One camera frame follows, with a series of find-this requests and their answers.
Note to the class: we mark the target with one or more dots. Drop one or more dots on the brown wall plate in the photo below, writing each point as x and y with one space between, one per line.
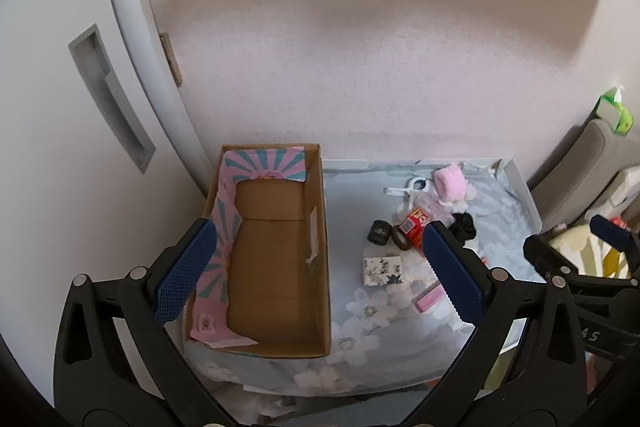
170 59

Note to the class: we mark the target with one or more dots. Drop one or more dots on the yellow floral cloth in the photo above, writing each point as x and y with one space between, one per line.
575 244

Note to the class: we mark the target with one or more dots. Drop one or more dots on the green tissue pack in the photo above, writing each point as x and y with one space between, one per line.
616 109

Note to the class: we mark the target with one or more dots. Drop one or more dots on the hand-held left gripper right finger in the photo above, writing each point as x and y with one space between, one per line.
452 272

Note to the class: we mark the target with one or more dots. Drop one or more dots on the black hair scrunchie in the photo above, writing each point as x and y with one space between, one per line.
464 229

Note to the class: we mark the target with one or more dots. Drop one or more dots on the pink plush toy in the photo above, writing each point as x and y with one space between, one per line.
449 182

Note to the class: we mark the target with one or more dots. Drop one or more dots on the floral print small box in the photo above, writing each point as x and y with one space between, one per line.
382 270

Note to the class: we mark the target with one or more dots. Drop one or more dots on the black cosmetic jar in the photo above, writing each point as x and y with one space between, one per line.
379 232

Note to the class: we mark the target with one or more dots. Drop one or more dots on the brown hair scrunchie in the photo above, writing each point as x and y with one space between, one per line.
400 243

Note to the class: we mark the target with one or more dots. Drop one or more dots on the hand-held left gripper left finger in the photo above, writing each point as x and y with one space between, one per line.
185 272

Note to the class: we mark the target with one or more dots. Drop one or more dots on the grey floral cloth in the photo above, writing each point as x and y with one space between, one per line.
360 207

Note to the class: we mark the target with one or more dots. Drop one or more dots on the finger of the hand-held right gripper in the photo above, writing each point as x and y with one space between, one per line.
545 257
612 232

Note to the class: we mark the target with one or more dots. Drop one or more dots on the clear plastic packet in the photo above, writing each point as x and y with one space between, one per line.
440 209

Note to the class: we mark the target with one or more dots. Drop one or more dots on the red small box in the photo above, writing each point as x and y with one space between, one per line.
414 224

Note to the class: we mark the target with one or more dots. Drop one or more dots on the pink small box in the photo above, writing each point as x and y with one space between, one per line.
429 298

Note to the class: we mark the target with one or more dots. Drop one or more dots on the cardboard box with pink print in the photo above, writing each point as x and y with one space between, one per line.
270 267

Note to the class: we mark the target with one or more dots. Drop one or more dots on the white door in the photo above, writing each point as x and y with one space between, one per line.
50 157

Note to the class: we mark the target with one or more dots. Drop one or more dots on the grey chair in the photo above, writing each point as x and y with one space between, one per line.
575 167

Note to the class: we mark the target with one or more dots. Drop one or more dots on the white plastic clip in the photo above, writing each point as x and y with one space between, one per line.
412 187

